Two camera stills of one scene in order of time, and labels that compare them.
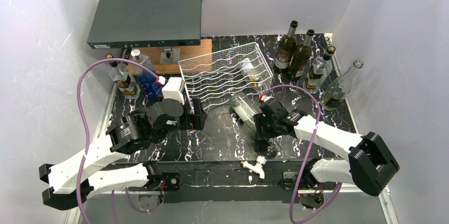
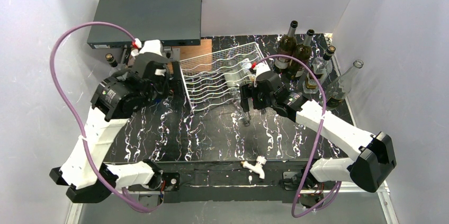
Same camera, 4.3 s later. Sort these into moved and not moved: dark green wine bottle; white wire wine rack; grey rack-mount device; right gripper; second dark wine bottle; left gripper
Moved: right gripper; left gripper
Not moved: second dark wine bottle; grey rack-mount device; white wire wine rack; dark green wine bottle
